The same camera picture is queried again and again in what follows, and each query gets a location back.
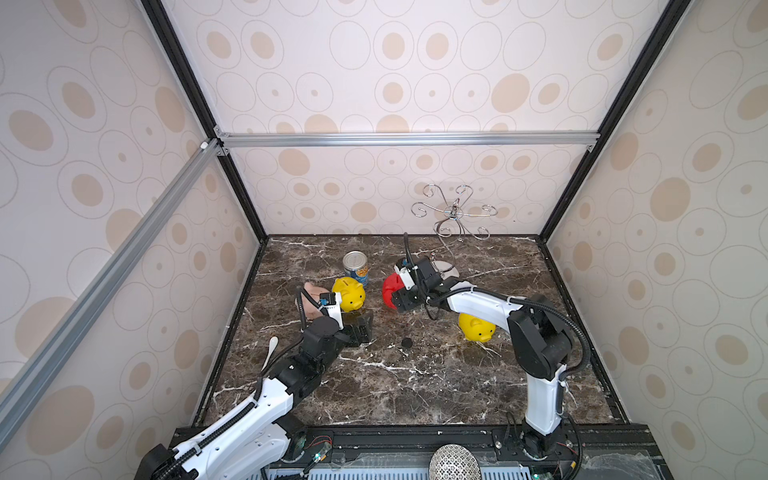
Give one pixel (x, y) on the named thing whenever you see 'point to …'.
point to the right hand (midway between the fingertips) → (413, 290)
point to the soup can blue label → (355, 264)
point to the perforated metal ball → (454, 462)
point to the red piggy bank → (392, 284)
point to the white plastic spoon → (272, 346)
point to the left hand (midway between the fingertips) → (369, 315)
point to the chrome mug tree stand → (452, 223)
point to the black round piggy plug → (407, 342)
